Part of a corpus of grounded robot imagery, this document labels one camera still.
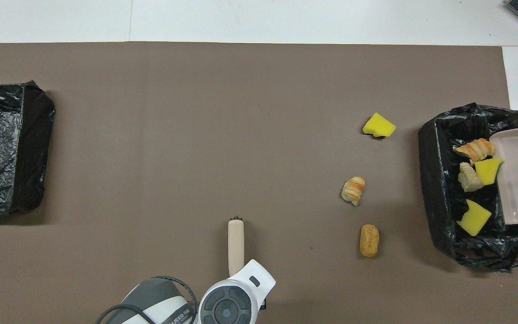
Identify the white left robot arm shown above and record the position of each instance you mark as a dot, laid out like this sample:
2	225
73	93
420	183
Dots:
236	292

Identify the beige brush with black bristles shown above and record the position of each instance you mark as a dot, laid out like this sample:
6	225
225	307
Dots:
236	247

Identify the open black bag-lined bin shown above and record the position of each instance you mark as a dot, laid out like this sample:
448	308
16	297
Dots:
432	189

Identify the tan puff pastry piece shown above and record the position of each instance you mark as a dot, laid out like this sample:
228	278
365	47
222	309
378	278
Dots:
469	179

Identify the yellow sponge piece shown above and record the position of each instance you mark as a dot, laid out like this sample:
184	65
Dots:
474	219
379	125
487	171

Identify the striped croissant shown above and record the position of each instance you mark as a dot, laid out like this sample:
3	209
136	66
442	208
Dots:
353	190
475	150

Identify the brown oblong bread roll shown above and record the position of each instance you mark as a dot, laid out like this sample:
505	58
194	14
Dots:
369	240

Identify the black bag-wrapped bin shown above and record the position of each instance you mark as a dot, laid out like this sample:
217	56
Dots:
2	144

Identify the brown table mat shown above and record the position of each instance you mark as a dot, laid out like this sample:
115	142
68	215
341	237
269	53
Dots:
196	135

